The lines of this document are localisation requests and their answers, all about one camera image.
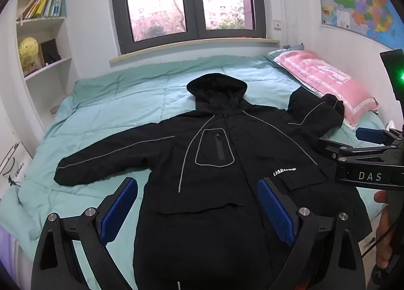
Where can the white bookshelf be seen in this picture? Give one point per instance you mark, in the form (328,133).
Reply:
(47,21)

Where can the mint green quilted blanket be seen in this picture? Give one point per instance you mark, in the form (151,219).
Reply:
(126,103)

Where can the person's right hand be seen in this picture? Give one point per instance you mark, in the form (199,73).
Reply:
(383,236)

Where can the row of colourful books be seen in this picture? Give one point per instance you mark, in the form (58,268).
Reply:
(44,4)

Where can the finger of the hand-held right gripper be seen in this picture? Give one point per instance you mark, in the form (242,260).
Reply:
(369,134)
(331,146)

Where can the purple cloth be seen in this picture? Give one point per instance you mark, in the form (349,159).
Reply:
(8,255)

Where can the pink pillow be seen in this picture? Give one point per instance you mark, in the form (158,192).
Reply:
(322,78)

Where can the yellow globe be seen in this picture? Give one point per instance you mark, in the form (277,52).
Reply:
(28,53)

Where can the person's right forearm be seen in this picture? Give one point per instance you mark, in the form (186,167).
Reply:
(383,280)

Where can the white wall socket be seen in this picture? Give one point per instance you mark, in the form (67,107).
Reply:
(277,24)

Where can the white paper bag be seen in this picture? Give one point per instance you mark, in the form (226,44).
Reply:
(15,167)

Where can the green pillow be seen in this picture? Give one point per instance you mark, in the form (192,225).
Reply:
(274,55)

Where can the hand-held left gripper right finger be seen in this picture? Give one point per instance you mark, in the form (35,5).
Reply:
(274,211)

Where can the black hooded jacket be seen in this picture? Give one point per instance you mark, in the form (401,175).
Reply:
(205,182)

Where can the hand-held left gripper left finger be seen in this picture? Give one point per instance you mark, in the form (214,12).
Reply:
(118,211)

